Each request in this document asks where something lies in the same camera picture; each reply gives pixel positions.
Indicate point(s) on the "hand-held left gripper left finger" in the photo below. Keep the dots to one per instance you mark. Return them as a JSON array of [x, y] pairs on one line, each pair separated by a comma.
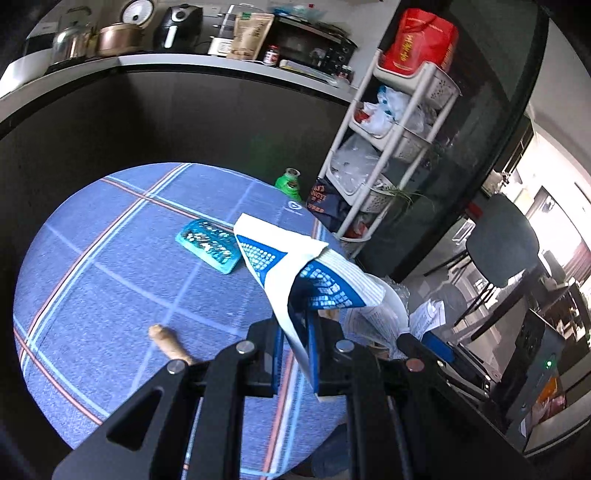
[[277, 364]]

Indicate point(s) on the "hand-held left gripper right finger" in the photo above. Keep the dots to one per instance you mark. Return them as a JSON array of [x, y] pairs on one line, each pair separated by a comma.
[[314, 355]]

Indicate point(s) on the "blue and white packet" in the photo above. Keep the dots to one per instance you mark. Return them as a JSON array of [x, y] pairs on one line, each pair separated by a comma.
[[277, 258]]

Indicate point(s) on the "ginger piece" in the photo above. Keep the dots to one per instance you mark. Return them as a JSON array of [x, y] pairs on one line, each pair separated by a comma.
[[168, 344]]

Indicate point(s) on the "printed white paper sheet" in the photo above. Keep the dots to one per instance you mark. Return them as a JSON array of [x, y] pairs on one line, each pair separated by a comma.
[[427, 318]]

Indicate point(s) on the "blue box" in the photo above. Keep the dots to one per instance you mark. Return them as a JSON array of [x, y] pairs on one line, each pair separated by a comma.
[[438, 348]]

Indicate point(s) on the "teal blister pack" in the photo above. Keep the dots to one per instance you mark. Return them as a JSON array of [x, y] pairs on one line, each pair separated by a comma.
[[207, 244]]

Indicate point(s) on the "dark blue printed bag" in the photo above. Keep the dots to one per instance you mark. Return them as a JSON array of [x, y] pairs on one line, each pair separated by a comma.
[[323, 198]]

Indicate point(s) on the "green plastic bottle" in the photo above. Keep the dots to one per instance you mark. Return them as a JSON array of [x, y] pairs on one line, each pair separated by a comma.
[[287, 187]]

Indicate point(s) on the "green plant leaves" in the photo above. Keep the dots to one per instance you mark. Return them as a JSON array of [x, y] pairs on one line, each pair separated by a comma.
[[406, 196]]

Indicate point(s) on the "clear plastic bags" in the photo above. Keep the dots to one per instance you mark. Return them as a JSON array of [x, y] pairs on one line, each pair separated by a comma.
[[353, 166]]

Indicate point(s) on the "blue plaid tablecloth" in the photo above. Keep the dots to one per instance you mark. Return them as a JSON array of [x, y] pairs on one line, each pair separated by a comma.
[[92, 277]]

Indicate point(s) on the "black speaker cabinet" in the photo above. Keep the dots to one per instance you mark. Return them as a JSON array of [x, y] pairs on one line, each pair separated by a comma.
[[531, 350]]

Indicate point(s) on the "dark green chair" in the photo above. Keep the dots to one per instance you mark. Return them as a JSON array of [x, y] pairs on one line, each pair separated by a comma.
[[503, 240]]

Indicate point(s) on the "orange snack bag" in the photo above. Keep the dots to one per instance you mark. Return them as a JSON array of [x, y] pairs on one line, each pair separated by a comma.
[[549, 397]]

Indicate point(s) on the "white plastic shopping bags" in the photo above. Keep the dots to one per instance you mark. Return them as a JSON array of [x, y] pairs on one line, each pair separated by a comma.
[[378, 115]]

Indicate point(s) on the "small dark bottle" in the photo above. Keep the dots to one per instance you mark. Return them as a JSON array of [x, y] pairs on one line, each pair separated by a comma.
[[346, 74]]

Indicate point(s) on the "flat paper box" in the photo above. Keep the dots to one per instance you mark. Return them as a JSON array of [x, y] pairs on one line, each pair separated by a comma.
[[304, 68]]

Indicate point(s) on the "dark glass door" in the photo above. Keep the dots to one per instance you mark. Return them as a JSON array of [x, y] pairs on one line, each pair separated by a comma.
[[485, 115]]

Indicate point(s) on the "white storage rack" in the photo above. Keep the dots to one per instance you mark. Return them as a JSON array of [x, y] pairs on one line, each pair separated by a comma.
[[443, 87]]

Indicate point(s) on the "red label jar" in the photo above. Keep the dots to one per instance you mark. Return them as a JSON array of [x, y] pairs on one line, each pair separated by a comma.
[[271, 55]]

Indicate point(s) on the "black toaster oven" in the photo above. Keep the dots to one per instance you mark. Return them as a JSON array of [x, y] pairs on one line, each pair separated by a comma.
[[314, 44]]

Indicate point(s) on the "white kitchen counter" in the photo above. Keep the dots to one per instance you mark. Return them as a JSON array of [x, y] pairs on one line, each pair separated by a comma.
[[184, 62]]

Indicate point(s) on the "brown paper bag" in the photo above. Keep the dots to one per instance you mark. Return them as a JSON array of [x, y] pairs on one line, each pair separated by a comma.
[[249, 34]]

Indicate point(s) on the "red bag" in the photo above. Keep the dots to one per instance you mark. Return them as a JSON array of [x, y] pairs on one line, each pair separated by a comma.
[[415, 41]]

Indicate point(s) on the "black coffee machine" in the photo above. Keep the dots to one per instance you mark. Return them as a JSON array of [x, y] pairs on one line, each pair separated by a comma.
[[224, 27]]

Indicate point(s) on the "teal package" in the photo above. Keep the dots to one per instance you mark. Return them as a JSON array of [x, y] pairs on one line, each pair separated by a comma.
[[293, 10]]

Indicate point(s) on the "black air fryer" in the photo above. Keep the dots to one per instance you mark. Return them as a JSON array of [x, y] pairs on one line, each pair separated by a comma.
[[178, 23]]

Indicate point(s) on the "copper pot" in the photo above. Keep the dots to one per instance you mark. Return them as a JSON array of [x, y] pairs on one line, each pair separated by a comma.
[[120, 39]]

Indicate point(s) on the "steel kettle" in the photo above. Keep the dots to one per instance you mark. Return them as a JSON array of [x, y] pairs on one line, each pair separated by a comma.
[[69, 41]]

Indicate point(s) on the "white basin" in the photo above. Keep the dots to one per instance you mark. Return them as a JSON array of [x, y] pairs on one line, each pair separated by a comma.
[[23, 74]]

